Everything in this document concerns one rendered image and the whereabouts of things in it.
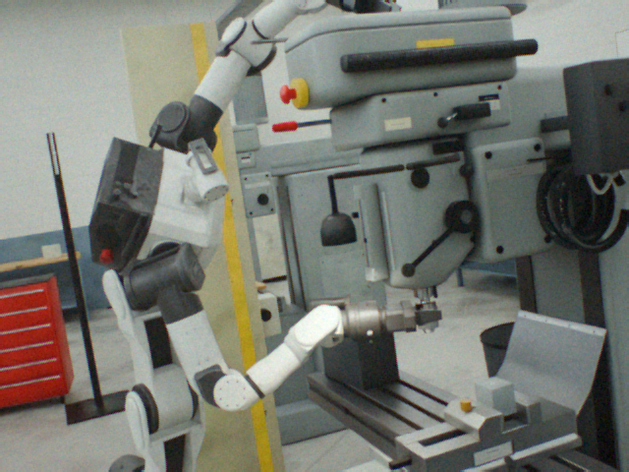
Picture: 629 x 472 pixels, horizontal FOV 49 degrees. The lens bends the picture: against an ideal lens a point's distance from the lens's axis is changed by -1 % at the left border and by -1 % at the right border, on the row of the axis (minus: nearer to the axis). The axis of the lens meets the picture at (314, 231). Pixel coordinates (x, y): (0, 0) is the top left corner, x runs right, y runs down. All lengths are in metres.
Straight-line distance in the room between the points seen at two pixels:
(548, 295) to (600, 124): 0.60
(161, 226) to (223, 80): 0.44
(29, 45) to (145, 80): 7.48
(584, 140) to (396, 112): 0.36
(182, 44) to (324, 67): 1.87
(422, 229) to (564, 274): 0.45
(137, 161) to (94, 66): 8.92
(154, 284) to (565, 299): 0.98
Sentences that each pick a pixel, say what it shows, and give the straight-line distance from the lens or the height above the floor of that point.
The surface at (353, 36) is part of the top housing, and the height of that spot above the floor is 1.84.
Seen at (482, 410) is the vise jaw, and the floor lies 1.09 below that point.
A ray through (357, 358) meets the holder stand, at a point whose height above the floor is 1.08.
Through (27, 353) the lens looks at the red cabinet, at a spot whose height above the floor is 0.47.
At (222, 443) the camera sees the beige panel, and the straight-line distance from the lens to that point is 3.38.
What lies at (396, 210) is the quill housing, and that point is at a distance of 1.49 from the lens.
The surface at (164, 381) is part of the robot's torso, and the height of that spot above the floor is 1.09.
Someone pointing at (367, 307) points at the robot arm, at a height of 1.28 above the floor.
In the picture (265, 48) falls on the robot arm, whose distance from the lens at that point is 1.86.
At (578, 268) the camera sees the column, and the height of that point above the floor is 1.28.
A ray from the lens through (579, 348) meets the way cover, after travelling 1.78.
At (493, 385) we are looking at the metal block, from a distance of 1.45.
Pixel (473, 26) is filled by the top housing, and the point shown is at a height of 1.85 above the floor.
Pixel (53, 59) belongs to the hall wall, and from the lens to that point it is 10.57.
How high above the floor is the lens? 1.61
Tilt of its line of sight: 6 degrees down
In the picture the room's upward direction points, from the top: 8 degrees counter-clockwise
